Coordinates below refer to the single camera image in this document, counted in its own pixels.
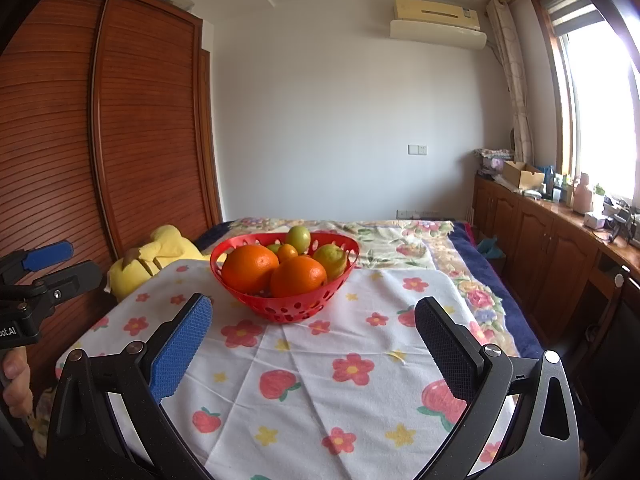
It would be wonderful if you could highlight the wooden framed window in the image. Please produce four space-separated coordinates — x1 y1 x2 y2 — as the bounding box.
532 0 640 211

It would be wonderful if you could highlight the yellow plush toy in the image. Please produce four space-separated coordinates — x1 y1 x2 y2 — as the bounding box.
106 224 213 303

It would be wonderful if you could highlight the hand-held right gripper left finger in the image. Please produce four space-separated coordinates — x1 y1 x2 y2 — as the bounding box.
47 292 216 480

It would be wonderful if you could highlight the floral blanket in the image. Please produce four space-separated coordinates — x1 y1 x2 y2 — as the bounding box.
192 216 546 361

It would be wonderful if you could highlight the grey window blind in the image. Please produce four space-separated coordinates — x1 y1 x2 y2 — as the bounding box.
542 0 608 36

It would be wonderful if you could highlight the pink bottle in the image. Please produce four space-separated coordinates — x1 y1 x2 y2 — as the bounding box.
573 172 593 213

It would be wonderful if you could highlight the red perforated plastic basket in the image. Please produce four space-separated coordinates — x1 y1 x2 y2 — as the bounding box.
210 232 362 323

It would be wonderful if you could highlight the wooden low cabinet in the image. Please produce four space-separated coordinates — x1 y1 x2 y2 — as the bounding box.
472 172 640 391

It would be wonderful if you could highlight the cardboard box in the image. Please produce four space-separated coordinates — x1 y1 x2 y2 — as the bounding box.
501 161 546 190

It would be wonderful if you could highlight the large orange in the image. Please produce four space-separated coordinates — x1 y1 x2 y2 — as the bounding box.
270 256 328 298
221 245 280 293

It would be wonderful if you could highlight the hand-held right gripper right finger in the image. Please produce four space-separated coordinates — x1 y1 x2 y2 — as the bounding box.
415 296 581 480

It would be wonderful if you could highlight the small black tripod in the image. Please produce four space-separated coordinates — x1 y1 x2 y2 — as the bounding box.
607 207 633 246

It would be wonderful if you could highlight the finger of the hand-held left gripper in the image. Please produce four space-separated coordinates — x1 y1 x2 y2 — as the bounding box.
29 259 104 319
0 240 76 287

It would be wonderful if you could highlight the wall air conditioner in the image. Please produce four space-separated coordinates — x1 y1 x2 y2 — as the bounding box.
389 0 487 51

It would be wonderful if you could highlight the green apple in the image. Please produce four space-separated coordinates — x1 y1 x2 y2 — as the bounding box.
286 225 312 253

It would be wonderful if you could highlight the white fruit-printed cloth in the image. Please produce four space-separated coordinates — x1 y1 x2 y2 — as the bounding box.
55 262 531 480

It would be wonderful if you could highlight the group of blue-green bottles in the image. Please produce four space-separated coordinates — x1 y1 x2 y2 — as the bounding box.
542 165 576 206

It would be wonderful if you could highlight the teal cloth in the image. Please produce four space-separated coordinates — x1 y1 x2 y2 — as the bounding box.
477 236 506 261

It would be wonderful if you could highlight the person's left hand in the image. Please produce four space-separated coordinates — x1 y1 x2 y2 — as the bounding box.
0 346 34 419

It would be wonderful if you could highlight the patterned curtain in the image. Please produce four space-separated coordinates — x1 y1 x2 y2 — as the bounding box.
486 0 535 163

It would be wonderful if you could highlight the pile of patterned cloths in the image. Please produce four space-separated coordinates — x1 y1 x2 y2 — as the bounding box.
474 147 516 176

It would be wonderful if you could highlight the wooden slatted wardrobe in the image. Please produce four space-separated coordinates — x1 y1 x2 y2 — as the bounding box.
0 0 226 361

